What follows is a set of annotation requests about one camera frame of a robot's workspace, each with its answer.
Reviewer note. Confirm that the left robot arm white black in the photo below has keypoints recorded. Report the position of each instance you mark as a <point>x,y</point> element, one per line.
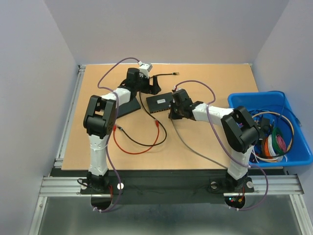
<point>100,118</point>

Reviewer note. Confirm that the blue plastic bin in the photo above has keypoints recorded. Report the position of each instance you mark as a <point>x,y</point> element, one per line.
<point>281,141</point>

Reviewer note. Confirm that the aluminium frame rail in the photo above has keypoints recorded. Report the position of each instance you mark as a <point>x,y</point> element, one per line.
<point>189,145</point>

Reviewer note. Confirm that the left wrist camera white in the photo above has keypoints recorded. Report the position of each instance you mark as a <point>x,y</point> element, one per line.
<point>145,68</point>

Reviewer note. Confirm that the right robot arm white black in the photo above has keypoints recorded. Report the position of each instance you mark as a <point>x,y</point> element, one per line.
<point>241,131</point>

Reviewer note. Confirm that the black flat plate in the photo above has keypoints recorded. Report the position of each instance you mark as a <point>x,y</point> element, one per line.
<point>127,107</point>

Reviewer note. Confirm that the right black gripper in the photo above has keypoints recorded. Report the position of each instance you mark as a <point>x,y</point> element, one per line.
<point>172,114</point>

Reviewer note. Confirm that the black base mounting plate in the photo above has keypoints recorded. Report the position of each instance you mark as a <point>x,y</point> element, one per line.
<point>135,187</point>

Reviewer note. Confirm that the black network switch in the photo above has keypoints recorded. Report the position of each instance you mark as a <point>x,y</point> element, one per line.
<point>159,103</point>

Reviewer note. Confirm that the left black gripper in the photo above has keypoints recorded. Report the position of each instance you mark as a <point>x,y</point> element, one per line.
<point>153,89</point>

